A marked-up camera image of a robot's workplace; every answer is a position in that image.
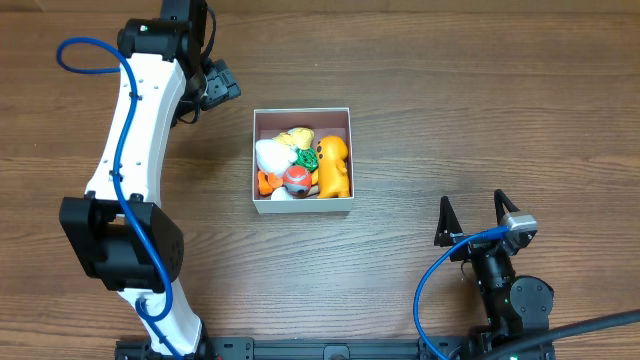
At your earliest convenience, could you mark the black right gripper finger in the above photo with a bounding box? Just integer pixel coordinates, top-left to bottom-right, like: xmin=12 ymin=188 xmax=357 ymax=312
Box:
xmin=436 ymin=196 xmax=463 ymax=235
xmin=494 ymin=189 xmax=520 ymax=224

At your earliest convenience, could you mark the white plush duck toy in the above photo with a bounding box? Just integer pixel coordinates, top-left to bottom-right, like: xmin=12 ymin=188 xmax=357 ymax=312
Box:
xmin=255 ymin=127 xmax=317 ymax=196

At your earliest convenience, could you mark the green plastic spinning top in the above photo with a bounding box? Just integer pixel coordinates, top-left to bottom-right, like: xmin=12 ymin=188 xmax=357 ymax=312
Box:
xmin=295 ymin=148 xmax=318 ymax=173

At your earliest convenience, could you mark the red ball with eye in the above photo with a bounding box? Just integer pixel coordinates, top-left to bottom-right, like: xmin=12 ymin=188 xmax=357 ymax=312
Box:
xmin=282 ymin=165 xmax=312 ymax=196

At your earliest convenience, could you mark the orange dinosaur figure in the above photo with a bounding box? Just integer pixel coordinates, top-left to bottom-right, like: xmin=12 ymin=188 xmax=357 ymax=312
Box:
xmin=314 ymin=135 xmax=351 ymax=199

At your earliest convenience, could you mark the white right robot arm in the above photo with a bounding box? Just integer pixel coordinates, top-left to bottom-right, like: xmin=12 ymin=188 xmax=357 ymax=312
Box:
xmin=449 ymin=189 xmax=554 ymax=352

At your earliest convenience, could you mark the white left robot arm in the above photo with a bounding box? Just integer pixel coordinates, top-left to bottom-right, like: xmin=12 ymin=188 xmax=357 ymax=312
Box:
xmin=56 ymin=14 xmax=225 ymax=359

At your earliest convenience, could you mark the white box with pink interior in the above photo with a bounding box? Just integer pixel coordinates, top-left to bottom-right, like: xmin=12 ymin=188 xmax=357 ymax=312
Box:
xmin=252 ymin=108 xmax=354 ymax=214

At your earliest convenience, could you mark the thick black cable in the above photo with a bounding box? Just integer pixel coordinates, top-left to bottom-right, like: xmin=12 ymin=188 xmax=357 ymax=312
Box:
xmin=479 ymin=308 xmax=640 ymax=360

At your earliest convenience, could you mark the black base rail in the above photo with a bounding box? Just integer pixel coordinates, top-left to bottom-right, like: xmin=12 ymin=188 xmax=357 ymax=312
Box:
xmin=114 ymin=337 xmax=464 ymax=360

